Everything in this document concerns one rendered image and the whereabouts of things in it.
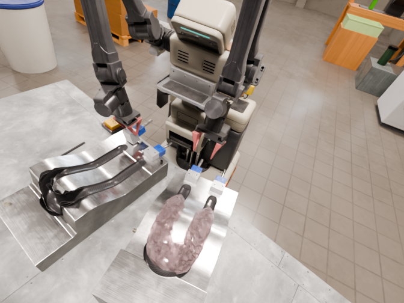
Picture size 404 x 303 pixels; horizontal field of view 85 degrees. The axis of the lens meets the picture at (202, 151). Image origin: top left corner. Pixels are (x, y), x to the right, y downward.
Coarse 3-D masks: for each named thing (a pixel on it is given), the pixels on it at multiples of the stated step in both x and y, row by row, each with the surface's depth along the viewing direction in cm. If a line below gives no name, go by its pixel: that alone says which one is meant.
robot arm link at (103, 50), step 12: (84, 0) 59; (96, 0) 59; (84, 12) 60; (96, 12) 60; (96, 24) 61; (108, 24) 65; (96, 36) 63; (108, 36) 65; (96, 48) 65; (108, 48) 65; (96, 60) 67; (108, 60) 66; (120, 60) 70; (96, 72) 69; (108, 72) 68
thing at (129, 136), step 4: (152, 120) 95; (140, 124) 92; (144, 124) 93; (124, 128) 89; (132, 128) 88; (140, 128) 90; (144, 128) 91; (124, 132) 87; (128, 132) 87; (140, 132) 90; (144, 132) 92; (124, 136) 91; (128, 136) 88; (132, 136) 87; (136, 136) 89; (128, 140) 90; (132, 140) 88; (136, 140) 90
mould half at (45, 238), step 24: (96, 144) 88; (120, 144) 90; (144, 144) 92; (48, 168) 72; (96, 168) 80; (120, 168) 83; (144, 168) 84; (24, 192) 72; (120, 192) 76; (144, 192) 86; (0, 216) 66; (24, 216) 67; (48, 216) 69; (72, 216) 63; (96, 216) 69; (24, 240) 63; (48, 240) 64; (72, 240) 67; (48, 264) 64
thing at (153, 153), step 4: (168, 144) 94; (148, 148) 87; (152, 148) 88; (156, 148) 90; (160, 148) 90; (164, 148) 91; (144, 152) 87; (148, 152) 86; (152, 152) 86; (156, 152) 87; (160, 152) 89; (164, 152) 91; (148, 156) 87; (152, 156) 85; (156, 156) 87; (152, 160) 86
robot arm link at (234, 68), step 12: (252, 0) 53; (264, 0) 54; (240, 12) 56; (252, 12) 54; (240, 24) 57; (252, 24) 56; (240, 36) 59; (252, 36) 60; (240, 48) 60; (228, 60) 64; (240, 60) 63; (228, 72) 66; (240, 72) 65; (228, 84) 69; (240, 84) 69
